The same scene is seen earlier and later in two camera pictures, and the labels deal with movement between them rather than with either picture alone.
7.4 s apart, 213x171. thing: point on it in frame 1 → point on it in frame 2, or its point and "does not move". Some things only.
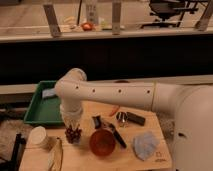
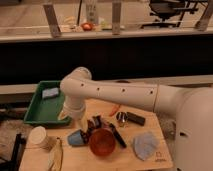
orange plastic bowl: x=102 y=142 does not move
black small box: x=97 y=121 does not move
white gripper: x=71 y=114 → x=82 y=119
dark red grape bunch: x=73 y=135 → x=90 y=127
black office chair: x=165 y=9 does not move
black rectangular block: x=135 y=118 does not move
